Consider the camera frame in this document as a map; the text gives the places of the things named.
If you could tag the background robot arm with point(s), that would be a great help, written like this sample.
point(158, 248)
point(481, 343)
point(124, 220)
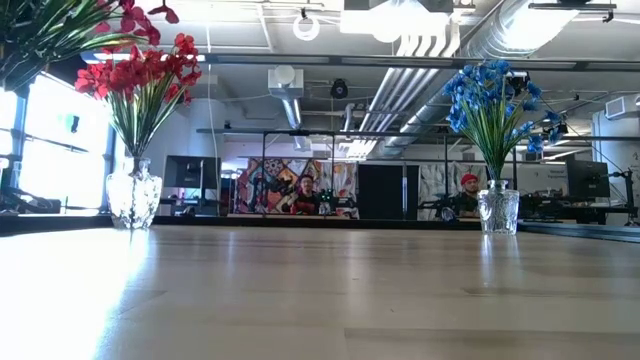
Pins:
point(326, 201)

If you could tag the small clear glass vase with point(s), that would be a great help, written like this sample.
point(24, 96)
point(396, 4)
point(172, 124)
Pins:
point(498, 210)

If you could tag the large clear glass vase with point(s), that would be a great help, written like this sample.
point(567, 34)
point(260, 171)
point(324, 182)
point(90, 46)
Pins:
point(132, 200)

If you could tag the person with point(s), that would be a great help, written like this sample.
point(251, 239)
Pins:
point(469, 200)
point(306, 200)

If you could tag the colourful patchwork quilt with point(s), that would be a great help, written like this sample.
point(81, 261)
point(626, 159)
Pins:
point(270, 185)

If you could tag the black cabinet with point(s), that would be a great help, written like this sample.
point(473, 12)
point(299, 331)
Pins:
point(385, 190)

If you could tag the white ventilation box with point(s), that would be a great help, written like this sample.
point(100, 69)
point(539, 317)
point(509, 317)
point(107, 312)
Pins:
point(285, 87)

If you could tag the white patterned cloth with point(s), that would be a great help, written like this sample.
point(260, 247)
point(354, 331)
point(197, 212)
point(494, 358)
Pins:
point(435, 182)

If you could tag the grey overhead beam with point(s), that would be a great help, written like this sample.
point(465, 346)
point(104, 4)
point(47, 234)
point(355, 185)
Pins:
point(310, 60)

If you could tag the white ceiling pipes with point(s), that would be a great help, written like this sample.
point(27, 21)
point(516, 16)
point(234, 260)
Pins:
point(400, 85)

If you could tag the black monitor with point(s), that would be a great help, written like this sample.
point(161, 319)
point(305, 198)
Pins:
point(187, 172)
point(587, 177)

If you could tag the round ceiling lamp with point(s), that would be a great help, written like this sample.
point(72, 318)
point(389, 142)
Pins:
point(294, 29)

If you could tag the black background table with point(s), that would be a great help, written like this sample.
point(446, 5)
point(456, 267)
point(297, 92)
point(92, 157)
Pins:
point(575, 212)

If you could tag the black desk equipment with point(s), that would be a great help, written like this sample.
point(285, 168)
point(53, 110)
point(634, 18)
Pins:
point(20, 200)

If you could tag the black ceiling fixture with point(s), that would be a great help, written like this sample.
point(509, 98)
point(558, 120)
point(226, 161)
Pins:
point(570, 6)

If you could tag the black dome camera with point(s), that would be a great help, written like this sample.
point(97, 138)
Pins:
point(339, 90)

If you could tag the white wall sign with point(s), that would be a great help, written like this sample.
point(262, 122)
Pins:
point(545, 177)

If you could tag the silver spiral duct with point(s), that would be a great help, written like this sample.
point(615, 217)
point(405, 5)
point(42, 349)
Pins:
point(500, 35)

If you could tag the white wall air unit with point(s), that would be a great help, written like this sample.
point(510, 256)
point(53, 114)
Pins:
point(622, 106)

